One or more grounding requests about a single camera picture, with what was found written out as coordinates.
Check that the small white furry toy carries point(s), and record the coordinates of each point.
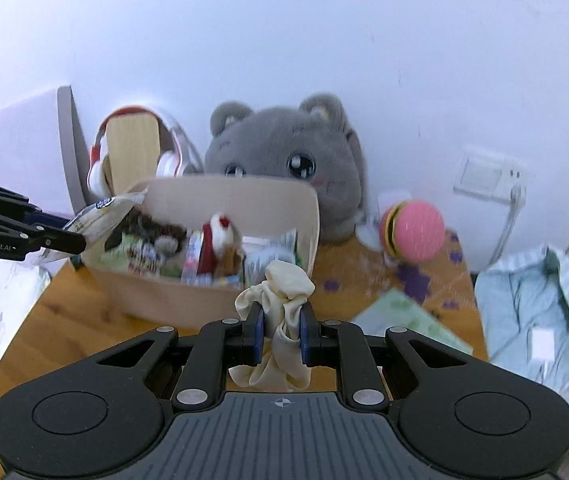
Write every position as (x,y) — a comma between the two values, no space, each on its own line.
(168,246)

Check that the grey cat plush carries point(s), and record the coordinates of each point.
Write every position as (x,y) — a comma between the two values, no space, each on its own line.
(274,140)

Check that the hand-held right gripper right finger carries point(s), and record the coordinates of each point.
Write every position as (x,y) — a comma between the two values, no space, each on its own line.
(309,335)

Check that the green illustrated booklet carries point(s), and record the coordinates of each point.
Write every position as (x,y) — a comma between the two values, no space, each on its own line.
(404,320)

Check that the pink burger ball toy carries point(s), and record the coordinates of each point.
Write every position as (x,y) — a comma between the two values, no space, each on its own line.
(417,232)

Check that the wooden desktop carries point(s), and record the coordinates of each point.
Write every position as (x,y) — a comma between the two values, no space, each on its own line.
(54,310)

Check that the lilac grey panel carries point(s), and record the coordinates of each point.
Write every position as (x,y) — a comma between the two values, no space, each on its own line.
(19,145)

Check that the white charger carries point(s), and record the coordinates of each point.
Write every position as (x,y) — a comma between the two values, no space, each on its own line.
(544,345)

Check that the red white headphones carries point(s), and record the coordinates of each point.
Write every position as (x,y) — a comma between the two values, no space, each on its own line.
(97,170)

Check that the colourful printed snack packet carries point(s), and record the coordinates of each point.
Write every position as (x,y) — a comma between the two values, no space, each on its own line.
(193,255)

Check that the clear packet with white contents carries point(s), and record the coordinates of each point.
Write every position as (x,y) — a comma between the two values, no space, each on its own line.
(102,217)

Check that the beige plastic storage bin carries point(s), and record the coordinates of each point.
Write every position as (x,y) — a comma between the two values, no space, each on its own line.
(164,300)

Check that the green white snack packet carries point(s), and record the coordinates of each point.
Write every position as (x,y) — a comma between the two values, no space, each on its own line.
(269,257)

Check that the cream fabric scrunchie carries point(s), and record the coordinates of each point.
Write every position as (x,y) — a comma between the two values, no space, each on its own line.
(289,285)

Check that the white plastic bag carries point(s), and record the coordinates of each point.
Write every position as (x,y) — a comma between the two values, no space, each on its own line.
(369,230)

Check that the black hair claw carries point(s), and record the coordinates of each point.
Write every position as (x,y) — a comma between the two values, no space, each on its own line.
(152,225)

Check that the light wooden board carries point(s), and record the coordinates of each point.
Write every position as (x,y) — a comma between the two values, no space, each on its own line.
(132,150)

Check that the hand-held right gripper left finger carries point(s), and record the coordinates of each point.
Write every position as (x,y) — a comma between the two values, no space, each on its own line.
(254,335)

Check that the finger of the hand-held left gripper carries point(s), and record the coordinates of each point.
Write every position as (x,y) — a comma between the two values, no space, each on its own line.
(64,242)
(47,220)

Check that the white kitty plush toy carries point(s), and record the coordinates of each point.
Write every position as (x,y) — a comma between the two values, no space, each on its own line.
(222,230)

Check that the light blue cloth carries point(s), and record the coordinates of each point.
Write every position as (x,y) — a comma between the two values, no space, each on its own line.
(519,310)

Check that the white wall socket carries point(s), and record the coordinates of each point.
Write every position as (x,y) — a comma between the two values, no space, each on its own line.
(486,175)

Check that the light green snack packet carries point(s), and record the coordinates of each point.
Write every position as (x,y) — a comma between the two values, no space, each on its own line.
(132,257)

